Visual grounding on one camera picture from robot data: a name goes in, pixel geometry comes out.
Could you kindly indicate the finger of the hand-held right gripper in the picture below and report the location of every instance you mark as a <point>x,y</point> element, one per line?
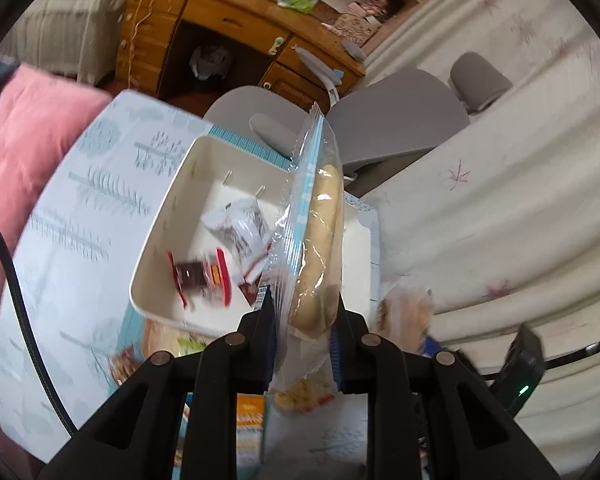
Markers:
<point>431,347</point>

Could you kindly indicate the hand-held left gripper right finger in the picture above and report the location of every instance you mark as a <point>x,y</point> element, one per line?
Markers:
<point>336,355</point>

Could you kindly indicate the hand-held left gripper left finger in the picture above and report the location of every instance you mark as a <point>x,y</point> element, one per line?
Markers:
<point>269,345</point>

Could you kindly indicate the clear packet yellow cookies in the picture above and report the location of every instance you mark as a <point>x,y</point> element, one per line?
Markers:
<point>405,315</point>

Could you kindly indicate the yellow cake packet red header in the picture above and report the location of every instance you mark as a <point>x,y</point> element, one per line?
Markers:
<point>305,392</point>

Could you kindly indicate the dark red flower-print packet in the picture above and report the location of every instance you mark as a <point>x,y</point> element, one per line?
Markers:
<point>254,280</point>

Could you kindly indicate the green pastry packet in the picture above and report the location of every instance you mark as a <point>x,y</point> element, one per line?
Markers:
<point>191,345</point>

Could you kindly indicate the white orange stick packet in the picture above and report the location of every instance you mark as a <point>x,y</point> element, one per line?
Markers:
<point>250,425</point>

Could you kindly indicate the red date packet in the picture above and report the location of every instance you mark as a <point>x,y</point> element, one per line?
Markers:
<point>200,276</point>

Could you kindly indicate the long bread striped clear packet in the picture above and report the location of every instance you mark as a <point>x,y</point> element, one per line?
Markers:
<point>320,240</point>

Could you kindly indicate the white barcode packet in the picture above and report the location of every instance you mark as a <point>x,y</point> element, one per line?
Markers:
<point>235,232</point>

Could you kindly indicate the white plastic storage box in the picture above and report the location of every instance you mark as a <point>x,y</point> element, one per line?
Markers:
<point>175,240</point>

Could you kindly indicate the clear brown nut packet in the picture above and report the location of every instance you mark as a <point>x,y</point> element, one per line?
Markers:
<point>125,364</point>

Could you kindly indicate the cream floral curtain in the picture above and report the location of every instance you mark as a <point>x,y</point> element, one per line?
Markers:
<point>505,210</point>

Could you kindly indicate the tree print tablecloth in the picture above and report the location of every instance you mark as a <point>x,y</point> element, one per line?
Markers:
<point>80,240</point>

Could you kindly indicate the grey office chair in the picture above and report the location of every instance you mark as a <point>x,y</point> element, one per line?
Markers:
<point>395,120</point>

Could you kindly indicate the grey plastic bag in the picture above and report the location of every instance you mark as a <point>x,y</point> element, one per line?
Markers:
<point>210,62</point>

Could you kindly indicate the grey computer mouse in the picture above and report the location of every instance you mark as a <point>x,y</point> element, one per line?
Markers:
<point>354,50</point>

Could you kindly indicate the pink pillow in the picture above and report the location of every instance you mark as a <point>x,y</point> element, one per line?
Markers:
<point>25,135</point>

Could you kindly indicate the wooden desk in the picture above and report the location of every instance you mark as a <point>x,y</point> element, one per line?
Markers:
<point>205,10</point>

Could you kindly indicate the dark haired doll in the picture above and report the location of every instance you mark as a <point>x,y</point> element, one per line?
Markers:
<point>365,12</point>

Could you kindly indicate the light green packet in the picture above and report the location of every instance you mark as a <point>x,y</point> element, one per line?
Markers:
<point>300,0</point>

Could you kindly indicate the lace covered cabinet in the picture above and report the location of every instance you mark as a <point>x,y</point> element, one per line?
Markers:
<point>65,20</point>

